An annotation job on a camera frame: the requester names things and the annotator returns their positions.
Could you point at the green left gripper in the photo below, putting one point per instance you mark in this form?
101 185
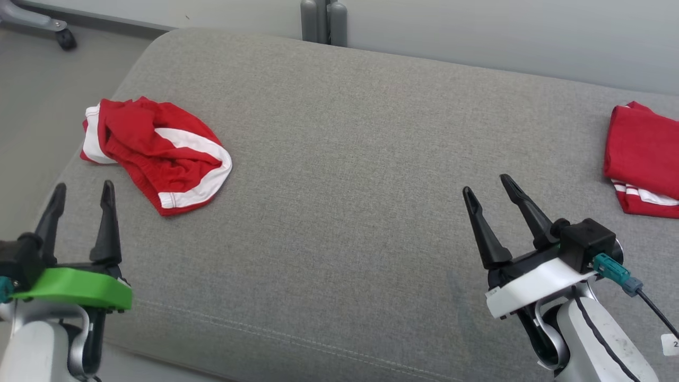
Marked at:
74 286

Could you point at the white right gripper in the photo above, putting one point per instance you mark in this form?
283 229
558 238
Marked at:
530 289

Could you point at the red shorts white stripe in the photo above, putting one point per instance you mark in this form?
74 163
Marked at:
143 154

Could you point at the red white basketball jersey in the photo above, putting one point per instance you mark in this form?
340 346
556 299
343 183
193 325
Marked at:
642 148

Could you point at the grey fabric sofa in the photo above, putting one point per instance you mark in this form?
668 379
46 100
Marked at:
339 185

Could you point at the black caster wheel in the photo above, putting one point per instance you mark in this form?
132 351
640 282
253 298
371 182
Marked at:
67 40

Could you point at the grey metal stand leg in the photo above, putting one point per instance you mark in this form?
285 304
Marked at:
26 16

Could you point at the grey rounded partition foot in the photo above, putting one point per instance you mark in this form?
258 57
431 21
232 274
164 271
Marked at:
309 21

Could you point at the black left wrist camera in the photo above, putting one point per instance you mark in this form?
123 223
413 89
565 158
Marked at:
18 260

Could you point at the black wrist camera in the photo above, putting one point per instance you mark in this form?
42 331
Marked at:
586 241
18 260

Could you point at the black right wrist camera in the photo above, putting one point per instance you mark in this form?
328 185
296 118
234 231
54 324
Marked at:
586 241

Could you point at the grey metal frame post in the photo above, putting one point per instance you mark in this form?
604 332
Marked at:
338 24

